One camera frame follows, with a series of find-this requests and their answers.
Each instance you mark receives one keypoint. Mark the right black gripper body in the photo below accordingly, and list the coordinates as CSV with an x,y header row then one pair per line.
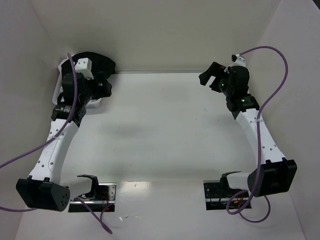
x,y
217,77

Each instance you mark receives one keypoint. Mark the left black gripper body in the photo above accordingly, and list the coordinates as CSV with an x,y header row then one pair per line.
x,y
99,85

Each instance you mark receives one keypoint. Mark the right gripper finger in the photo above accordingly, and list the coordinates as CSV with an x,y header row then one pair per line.
x,y
212,70
204,78

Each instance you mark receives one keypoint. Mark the black t shirt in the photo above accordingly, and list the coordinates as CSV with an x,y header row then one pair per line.
x,y
100,63

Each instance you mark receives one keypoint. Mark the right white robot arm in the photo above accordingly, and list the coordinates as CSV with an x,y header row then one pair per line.
x,y
274,173

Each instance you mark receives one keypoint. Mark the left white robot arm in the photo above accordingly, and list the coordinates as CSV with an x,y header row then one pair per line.
x,y
42,189

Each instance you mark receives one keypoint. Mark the white plastic laundry basket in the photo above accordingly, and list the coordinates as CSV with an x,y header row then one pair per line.
x,y
92,104

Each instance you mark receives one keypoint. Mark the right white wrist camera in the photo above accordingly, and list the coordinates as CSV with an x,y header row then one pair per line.
x,y
237,60

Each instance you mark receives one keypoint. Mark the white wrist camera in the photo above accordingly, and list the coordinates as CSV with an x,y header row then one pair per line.
x,y
237,60
83,64

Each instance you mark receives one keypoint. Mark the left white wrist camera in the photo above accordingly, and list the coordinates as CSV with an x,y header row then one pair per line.
x,y
83,64

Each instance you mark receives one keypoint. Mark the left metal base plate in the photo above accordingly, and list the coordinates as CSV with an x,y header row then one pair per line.
x,y
105,197

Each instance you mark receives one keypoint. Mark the metal base plate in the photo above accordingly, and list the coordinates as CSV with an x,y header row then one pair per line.
x,y
217,198
105,197

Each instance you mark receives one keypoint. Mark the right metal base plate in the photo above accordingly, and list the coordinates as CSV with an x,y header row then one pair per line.
x,y
217,198

